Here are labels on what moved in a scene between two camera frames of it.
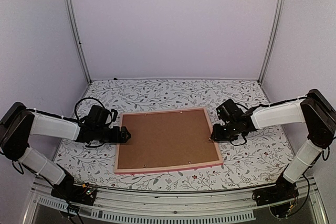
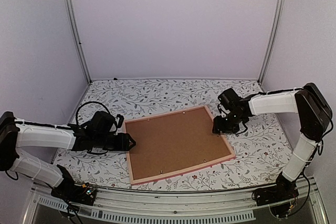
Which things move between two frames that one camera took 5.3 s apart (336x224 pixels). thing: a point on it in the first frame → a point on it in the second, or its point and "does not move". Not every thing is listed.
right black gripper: [217, 136] → [218, 126]
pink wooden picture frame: [144, 170] → [182, 170]
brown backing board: [166, 138] does not move
